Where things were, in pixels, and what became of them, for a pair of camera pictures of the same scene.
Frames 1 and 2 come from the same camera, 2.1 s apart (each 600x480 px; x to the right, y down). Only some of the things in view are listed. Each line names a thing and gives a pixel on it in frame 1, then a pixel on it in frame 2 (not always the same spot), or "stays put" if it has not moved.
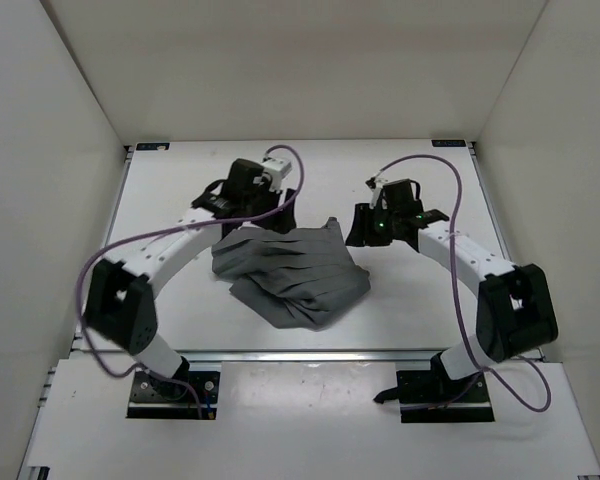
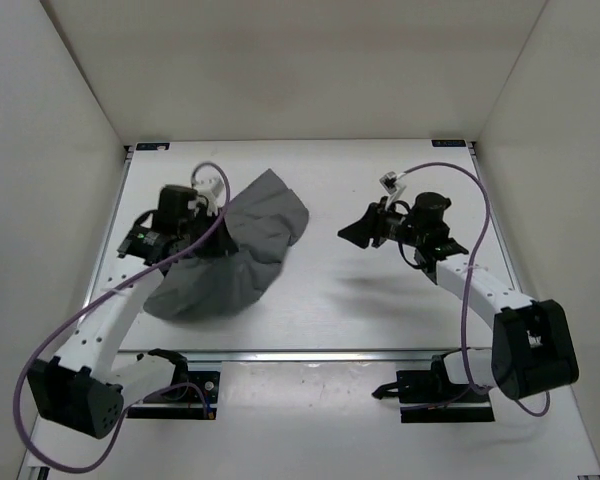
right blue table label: x=448 y=143 stays put
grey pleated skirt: x=300 y=278 → x=264 y=219
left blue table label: x=152 y=146 stays put
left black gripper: x=284 y=219 → x=222 y=242
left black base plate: x=191 y=394 stays put
